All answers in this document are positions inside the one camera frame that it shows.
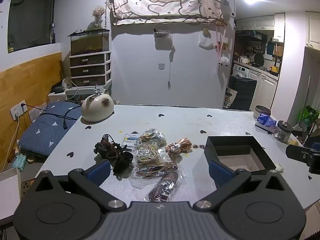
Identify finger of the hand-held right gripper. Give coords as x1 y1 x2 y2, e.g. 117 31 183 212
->
286 144 312 160

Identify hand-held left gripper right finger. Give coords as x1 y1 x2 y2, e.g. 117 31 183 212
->
194 160 288 210

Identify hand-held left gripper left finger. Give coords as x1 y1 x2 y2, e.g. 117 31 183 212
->
34 160 127 212

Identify black cardboard box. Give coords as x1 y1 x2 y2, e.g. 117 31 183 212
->
204 135 277 176

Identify bagged cream cord bundle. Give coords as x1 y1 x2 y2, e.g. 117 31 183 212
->
132 142 162 164

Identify blue floral silk drawstring pouch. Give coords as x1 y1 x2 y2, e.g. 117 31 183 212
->
139 128 167 147

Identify glass jar with dark lid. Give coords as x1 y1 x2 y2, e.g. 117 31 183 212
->
273 120 293 142

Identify black fabric scrunchie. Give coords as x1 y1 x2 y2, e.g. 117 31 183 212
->
112 151 134 173

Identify green plastic bag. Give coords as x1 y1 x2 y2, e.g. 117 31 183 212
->
297 105 320 131

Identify blue tissue pack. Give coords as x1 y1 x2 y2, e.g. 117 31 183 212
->
255 113 277 128

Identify small blue and white card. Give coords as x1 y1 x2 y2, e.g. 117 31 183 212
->
123 133 139 145

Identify peach and grey satin scrunchie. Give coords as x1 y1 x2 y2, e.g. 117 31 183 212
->
165 137 192 157

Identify round metal tin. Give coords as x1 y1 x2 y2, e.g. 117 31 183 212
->
253 105 272 119

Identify cream cat-shaped ceramic pot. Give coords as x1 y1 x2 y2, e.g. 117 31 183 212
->
81 89 115 123

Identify blue quilted cushion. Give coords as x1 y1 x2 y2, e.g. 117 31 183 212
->
19 101 82 158

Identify white kitchen cabinets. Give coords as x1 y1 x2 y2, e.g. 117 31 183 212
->
235 12 286 111

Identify printed tote bag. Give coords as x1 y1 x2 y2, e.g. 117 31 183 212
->
223 87 238 109

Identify black floor bin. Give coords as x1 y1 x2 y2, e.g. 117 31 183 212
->
228 75 258 111

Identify teal packet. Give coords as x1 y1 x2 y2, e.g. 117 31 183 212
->
11 154 27 171

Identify white cardboard box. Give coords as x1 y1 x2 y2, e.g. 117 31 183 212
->
0 167 22 210

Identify white washing machine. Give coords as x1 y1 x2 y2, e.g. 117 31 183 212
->
232 64 250 79

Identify white plastic drawer unit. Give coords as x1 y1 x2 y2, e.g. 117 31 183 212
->
69 50 112 87

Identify white hanging plush toy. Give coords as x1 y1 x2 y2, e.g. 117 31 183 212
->
217 55 230 68

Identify glass fish tank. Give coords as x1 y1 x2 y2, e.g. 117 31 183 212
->
70 28 110 56

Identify white hanging bag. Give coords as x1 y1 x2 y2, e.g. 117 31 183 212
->
199 28 217 49

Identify vase of dried flowers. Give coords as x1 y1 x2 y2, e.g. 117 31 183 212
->
92 5 106 29

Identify dark window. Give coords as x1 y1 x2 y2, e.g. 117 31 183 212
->
7 0 57 53

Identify cat print hanging blanket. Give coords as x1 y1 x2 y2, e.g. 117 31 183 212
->
107 0 223 26

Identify dark brown tangled hair ties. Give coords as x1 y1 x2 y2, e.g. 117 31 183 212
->
94 134 127 159

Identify bagged brown cord bundle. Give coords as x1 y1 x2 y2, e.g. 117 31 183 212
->
134 161 179 181

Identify black power cable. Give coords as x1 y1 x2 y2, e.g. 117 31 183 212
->
22 102 82 130

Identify white wall power outlet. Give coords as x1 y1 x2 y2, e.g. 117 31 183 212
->
10 100 28 117

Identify hanging grey cord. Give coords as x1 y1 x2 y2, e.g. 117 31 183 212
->
167 46 176 90

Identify clear acrylic wall shelf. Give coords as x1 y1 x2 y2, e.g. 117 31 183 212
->
153 29 173 41

